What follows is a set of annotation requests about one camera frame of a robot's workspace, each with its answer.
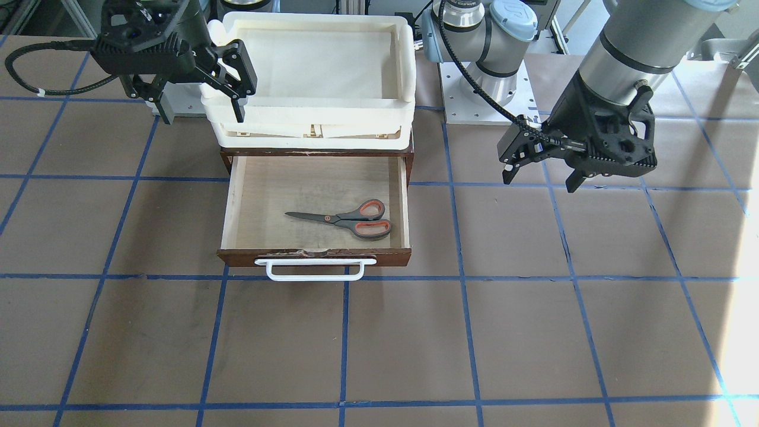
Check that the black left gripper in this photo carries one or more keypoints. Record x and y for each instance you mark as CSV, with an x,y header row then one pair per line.
x,y
567,115

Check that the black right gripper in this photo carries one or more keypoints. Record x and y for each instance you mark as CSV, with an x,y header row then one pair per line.
x,y
188,24

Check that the grey scissors orange handles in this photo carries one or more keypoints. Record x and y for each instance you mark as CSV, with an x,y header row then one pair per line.
x,y
364,222

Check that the wooden drawer white handle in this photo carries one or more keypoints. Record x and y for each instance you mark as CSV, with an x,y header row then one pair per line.
x,y
317,210

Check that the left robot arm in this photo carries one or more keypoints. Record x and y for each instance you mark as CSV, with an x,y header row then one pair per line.
x,y
641,40

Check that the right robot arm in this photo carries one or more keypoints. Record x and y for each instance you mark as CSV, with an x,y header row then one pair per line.
x,y
150,88

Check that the dark wooden drawer cabinet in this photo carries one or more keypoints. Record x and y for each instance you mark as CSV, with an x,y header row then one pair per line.
x,y
406,154

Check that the white plastic tray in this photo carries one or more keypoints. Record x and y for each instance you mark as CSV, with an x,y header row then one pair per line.
x,y
324,82

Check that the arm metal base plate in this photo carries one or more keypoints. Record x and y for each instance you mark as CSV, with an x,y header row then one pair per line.
x,y
184,100
464,107

